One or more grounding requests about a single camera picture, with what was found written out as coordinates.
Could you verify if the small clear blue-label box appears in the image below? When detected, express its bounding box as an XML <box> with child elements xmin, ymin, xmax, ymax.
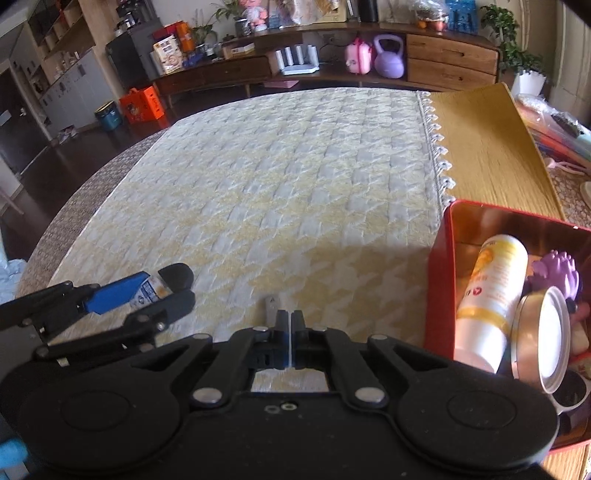
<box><xmin>129</xmin><ymin>274</ymin><xmax>172</xmax><ymax>311</ymax></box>

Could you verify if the white yellow bottle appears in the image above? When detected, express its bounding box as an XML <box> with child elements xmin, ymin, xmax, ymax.
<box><xmin>454</xmin><ymin>234</ymin><xmax>528</xmax><ymax>373</ymax></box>

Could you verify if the red metal tin box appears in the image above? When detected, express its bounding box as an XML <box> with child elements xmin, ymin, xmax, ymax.
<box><xmin>423</xmin><ymin>198</ymin><xmax>591</xmax><ymax>451</ymax></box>

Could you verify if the brown tape roll tin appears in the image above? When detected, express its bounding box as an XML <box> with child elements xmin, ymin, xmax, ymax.
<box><xmin>510</xmin><ymin>286</ymin><xmax>571</xmax><ymax>395</ymax></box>

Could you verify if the blue gloved left hand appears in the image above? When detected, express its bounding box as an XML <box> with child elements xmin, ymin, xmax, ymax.
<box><xmin>0</xmin><ymin>437</ymin><xmax>28</xmax><ymax>471</ymax></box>

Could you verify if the cream quilted table cloth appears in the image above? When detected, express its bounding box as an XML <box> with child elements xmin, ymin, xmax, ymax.
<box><xmin>15</xmin><ymin>87</ymin><xmax>459</xmax><ymax>393</ymax></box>

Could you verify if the teal bucket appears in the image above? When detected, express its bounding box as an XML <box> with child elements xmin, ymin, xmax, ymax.
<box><xmin>94</xmin><ymin>101</ymin><xmax>122</xmax><ymax>132</ymax></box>

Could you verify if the orange gift box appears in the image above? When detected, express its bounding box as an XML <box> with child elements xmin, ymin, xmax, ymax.
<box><xmin>119</xmin><ymin>86</ymin><xmax>165</xmax><ymax>124</ymax></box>

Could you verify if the purple flower toy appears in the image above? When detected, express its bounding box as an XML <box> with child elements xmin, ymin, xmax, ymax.
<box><xmin>527</xmin><ymin>250</ymin><xmax>580</xmax><ymax>313</ymax></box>

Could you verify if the snack box on cabinet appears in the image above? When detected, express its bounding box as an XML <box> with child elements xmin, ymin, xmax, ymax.
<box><xmin>152</xmin><ymin>35</ymin><xmax>183</xmax><ymax>75</ymax></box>

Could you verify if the black mini fridge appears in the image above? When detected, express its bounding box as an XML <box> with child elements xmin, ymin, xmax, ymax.
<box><xmin>105</xmin><ymin>19</ymin><xmax>162</xmax><ymax>91</ymax></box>

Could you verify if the white wifi router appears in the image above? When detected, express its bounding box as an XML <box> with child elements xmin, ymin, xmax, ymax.
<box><xmin>274</xmin><ymin>44</ymin><xmax>320</xmax><ymax>76</ymax></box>

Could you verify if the purple kettlebell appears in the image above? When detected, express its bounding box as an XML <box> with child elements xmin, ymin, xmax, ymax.
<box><xmin>374</xmin><ymin>34</ymin><xmax>405</xmax><ymax>79</ymax></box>

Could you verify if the pink toy backpack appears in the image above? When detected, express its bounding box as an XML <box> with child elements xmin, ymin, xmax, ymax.
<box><xmin>345</xmin><ymin>37</ymin><xmax>373</xmax><ymax>75</ymax></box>

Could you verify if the wooden tv cabinet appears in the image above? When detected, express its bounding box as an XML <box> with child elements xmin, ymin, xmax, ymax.
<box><xmin>153</xmin><ymin>22</ymin><xmax>501</xmax><ymax>97</ymax></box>

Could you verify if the pink doll figure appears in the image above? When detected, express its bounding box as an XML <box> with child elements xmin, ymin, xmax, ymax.
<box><xmin>239</xmin><ymin>0</ymin><xmax>269</xmax><ymax>32</ymax></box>

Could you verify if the black speaker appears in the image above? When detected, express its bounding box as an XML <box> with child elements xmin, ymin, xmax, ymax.
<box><xmin>358</xmin><ymin>0</ymin><xmax>380</xmax><ymax>23</ymax></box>

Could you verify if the green potted tree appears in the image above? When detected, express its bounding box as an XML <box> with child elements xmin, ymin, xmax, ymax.
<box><xmin>481</xmin><ymin>4</ymin><xmax>546</xmax><ymax>96</ymax></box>

